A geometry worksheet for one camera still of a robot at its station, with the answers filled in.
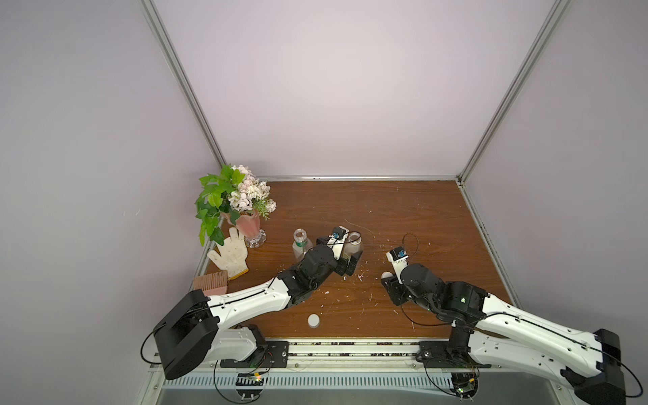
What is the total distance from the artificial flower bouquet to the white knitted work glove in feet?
0.71

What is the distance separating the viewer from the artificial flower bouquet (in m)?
0.74

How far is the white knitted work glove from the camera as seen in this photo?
0.92 m
